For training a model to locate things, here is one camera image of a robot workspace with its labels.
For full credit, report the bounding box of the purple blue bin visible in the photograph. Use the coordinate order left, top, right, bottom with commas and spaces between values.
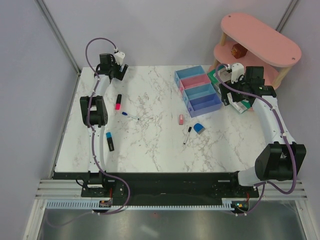
187, 93, 222, 118

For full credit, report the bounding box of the pink bin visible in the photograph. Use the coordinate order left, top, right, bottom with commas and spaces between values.
178, 74, 211, 95

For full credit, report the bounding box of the blue capped pen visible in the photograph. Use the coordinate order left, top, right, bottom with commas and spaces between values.
121, 111, 140, 120

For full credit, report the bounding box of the light blue end bin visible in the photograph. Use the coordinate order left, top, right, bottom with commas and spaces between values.
174, 65, 205, 88

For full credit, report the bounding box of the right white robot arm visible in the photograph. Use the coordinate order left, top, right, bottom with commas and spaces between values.
215, 63, 307, 197

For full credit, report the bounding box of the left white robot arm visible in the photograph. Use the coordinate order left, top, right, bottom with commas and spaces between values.
79, 50, 128, 198

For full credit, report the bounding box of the green spiral notebook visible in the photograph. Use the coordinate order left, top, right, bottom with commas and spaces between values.
207, 67, 251, 114

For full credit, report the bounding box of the red brown small box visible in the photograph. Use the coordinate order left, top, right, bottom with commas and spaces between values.
231, 43, 248, 59

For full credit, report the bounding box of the pink two tier shelf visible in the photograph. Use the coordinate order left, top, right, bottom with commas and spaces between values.
209, 12, 302, 89

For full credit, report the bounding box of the pink highlighter marker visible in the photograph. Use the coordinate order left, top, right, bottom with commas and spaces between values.
115, 94, 122, 111

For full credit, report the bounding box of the blue pencil sharpener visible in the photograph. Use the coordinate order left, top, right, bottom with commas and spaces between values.
193, 123, 205, 135

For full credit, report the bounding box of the pink eraser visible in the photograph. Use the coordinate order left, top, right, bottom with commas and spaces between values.
179, 114, 184, 125

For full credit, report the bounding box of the black capped pen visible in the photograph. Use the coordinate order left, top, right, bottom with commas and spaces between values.
183, 126, 192, 145

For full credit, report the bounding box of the blue highlighter marker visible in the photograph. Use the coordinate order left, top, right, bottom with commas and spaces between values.
105, 132, 115, 152

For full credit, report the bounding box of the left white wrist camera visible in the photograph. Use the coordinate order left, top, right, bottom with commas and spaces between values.
113, 50, 126, 66

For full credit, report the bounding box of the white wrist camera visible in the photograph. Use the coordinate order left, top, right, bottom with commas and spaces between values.
113, 50, 126, 66
225, 62, 245, 84

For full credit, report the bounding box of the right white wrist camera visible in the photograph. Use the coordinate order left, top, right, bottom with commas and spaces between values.
225, 62, 245, 84

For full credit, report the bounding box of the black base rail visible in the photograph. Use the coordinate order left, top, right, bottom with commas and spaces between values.
52, 172, 259, 199

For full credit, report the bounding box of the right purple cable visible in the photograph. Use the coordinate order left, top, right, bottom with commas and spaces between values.
214, 63, 301, 217

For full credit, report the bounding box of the white cable duct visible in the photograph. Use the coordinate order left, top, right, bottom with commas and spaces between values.
46, 198, 249, 211

